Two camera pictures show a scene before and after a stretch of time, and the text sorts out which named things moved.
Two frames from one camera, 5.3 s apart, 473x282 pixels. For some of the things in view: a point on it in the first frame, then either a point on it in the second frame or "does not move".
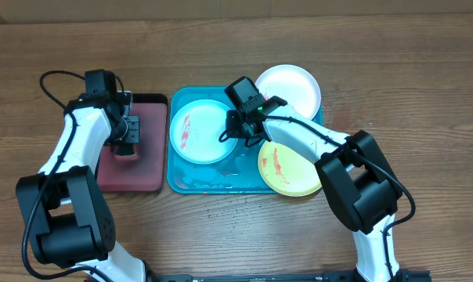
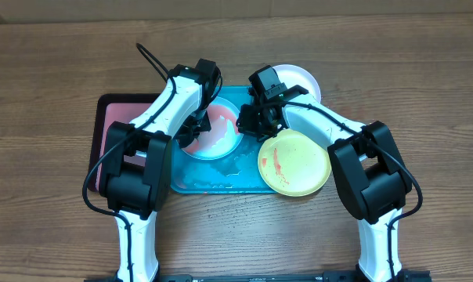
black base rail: (323, 276) does not move
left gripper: (134, 136) → (205, 127)
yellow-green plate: (287, 172) does not move
